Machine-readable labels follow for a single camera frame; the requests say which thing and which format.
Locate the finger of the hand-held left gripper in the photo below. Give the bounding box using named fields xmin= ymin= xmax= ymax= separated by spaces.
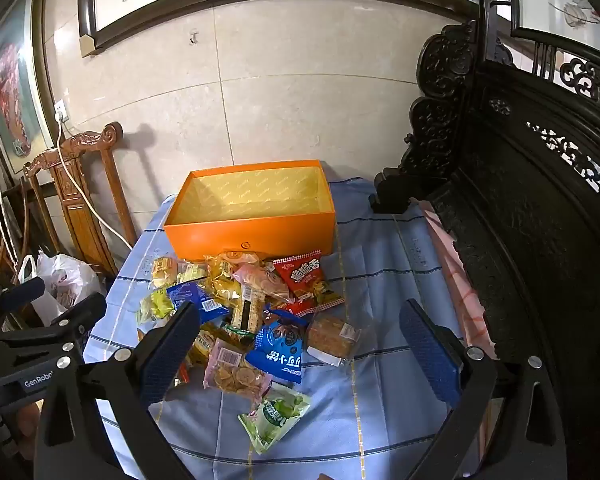
xmin=0 ymin=292 xmax=107 ymax=361
xmin=0 ymin=276 xmax=47 ymax=333

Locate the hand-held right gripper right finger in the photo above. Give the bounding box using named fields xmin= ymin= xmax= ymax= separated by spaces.
xmin=399 ymin=299 xmax=567 ymax=480

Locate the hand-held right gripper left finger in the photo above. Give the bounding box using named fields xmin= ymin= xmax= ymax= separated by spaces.
xmin=32 ymin=301 xmax=203 ymax=480

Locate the yellow-green snack packet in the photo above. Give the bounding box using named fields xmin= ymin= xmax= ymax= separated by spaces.
xmin=137 ymin=290 xmax=176 ymax=326

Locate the orange cardboard box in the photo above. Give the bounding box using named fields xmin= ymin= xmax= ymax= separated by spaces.
xmin=163 ymin=159 xmax=337 ymax=263

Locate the yellow striped snack packet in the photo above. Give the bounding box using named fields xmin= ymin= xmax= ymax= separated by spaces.
xmin=187 ymin=325 xmax=226 ymax=366

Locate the white plastic bag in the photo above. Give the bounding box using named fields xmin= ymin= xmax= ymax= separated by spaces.
xmin=17 ymin=251 xmax=103 ymax=326

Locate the blue packet with barcode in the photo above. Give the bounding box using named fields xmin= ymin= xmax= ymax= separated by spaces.
xmin=167 ymin=280 xmax=231 ymax=323

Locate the blue striped tablecloth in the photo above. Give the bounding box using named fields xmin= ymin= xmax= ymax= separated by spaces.
xmin=82 ymin=177 xmax=496 ymax=480

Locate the pink round cracker packet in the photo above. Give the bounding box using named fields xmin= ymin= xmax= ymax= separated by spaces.
xmin=203 ymin=338 xmax=273 ymax=401

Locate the pink striped cloth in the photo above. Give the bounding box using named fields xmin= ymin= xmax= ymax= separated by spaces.
xmin=420 ymin=200 xmax=498 ymax=361

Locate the yellow cracker packet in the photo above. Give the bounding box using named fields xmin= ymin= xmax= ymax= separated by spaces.
xmin=151 ymin=256 xmax=181 ymax=288

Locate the small yellow snack packet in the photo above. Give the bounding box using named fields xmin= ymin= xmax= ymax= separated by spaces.
xmin=177 ymin=261 xmax=208 ymax=283

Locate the long white biscuit packet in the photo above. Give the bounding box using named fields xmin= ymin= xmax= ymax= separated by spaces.
xmin=230 ymin=285 xmax=266 ymax=333

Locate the yellow chips packet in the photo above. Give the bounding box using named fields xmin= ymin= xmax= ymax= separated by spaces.
xmin=205 ymin=255 xmax=243 ymax=311

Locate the carved wooden chair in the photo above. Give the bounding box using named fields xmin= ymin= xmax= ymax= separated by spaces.
xmin=22 ymin=121 xmax=138 ymax=278

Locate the clear wrapped cake packet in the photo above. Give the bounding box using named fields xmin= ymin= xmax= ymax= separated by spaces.
xmin=305 ymin=312 xmax=362 ymax=367

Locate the blue cookie packet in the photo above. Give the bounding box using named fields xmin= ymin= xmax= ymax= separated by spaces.
xmin=245 ymin=317 xmax=308 ymax=386

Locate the clear pink biscuit packet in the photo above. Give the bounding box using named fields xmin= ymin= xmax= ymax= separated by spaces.
xmin=232 ymin=261 xmax=291 ymax=306

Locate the green snack packet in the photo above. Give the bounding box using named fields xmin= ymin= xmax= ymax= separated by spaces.
xmin=237 ymin=382 xmax=312 ymax=456

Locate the dark carved wooden bench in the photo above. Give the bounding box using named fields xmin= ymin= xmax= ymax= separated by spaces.
xmin=370 ymin=0 xmax=600 ymax=480

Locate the red snack packet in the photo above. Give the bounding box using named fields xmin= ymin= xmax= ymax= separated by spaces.
xmin=271 ymin=251 xmax=346 ymax=317

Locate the red framed painting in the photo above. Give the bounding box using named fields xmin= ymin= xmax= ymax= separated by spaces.
xmin=0 ymin=0 xmax=56 ymax=176

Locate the white cable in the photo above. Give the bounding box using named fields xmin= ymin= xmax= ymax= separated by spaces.
xmin=55 ymin=112 xmax=136 ymax=251

